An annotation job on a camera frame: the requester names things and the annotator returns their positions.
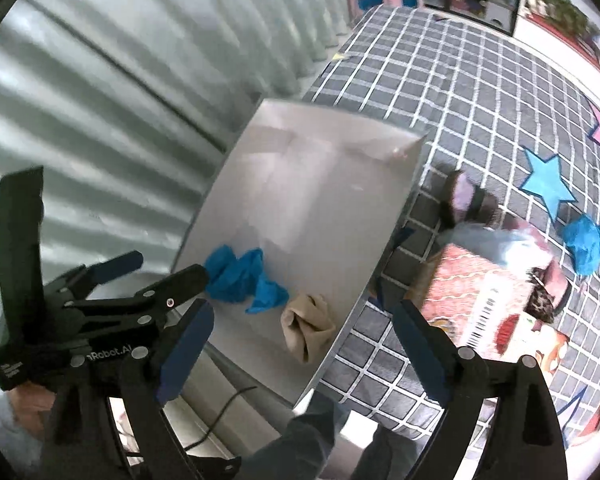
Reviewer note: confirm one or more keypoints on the blue sock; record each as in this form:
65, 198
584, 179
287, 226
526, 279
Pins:
240, 275
585, 245

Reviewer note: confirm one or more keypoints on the person's jeans leg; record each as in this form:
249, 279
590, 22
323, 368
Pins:
310, 440

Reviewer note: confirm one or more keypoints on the red patterned carton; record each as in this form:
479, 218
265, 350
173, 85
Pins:
460, 280

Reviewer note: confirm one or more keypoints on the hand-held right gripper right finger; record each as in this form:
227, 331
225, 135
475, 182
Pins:
420, 350

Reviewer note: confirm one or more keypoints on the fruit print carton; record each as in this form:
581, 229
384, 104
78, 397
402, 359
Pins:
555, 352

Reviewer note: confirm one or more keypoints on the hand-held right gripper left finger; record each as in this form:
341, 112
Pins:
187, 350

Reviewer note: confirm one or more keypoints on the person's left forearm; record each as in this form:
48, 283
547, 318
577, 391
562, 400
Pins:
25, 402

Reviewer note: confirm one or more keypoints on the light blue cloth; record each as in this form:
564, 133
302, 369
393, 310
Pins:
500, 247

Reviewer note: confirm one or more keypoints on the white stool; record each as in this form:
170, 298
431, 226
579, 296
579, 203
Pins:
497, 14

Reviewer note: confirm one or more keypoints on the purple striped sock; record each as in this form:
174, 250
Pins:
460, 200

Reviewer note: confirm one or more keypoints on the leopard print sock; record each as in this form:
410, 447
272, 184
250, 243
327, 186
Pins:
542, 305

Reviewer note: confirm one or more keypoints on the grey storage box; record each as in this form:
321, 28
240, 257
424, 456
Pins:
320, 185

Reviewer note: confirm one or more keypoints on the wall poster with plants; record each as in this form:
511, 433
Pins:
565, 15

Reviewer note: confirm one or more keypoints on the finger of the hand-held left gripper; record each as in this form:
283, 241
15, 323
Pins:
180, 285
115, 266

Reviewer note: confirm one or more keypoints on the beige sock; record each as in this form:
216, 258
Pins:
307, 327

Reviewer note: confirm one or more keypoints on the grey grid star bed sheet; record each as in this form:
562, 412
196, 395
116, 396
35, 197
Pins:
430, 85

